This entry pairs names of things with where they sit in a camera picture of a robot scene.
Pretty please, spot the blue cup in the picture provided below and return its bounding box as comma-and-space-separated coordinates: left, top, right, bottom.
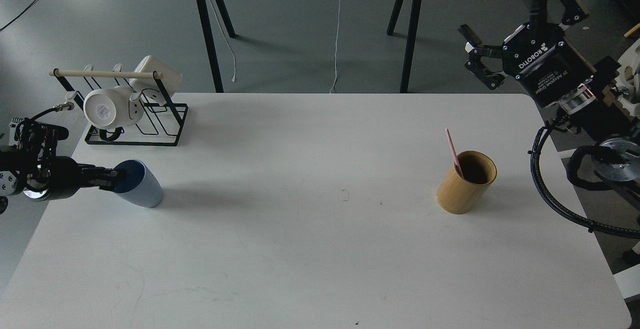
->
113, 159, 163, 208

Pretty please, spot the white square mug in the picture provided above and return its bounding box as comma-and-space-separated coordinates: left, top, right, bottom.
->
131, 55, 184, 104

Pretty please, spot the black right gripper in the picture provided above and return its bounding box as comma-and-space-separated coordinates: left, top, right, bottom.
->
458, 23, 595, 107

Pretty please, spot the white round mug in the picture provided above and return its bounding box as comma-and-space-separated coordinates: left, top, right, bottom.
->
83, 85, 144, 130

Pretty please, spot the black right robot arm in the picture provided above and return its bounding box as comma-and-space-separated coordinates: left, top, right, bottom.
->
458, 0, 640, 240

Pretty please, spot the white hanging cable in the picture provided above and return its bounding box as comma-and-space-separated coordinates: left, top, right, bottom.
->
329, 0, 345, 94

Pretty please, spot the black wire mug rack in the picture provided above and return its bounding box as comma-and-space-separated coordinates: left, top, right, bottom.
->
49, 65, 189, 147

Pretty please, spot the bamboo cylinder holder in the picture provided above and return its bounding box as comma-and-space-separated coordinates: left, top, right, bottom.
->
436, 150, 498, 215

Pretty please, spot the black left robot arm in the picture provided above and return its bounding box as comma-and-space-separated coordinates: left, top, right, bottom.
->
0, 101, 126, 213

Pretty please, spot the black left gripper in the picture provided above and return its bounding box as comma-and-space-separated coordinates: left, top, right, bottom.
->
22, 156, 121, 202

